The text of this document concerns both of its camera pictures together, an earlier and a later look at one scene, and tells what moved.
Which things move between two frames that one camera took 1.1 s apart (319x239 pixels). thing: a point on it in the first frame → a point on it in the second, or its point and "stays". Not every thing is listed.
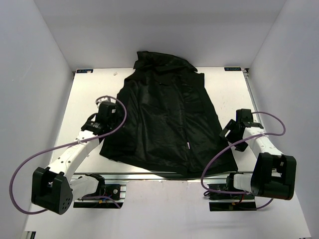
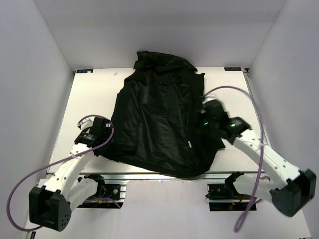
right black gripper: [231, 126] → [203, 113]
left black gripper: [118, 118] → [109, 131]
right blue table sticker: [232, 68] stays
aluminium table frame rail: [138, 176] stays
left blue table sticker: [84, 70] stays
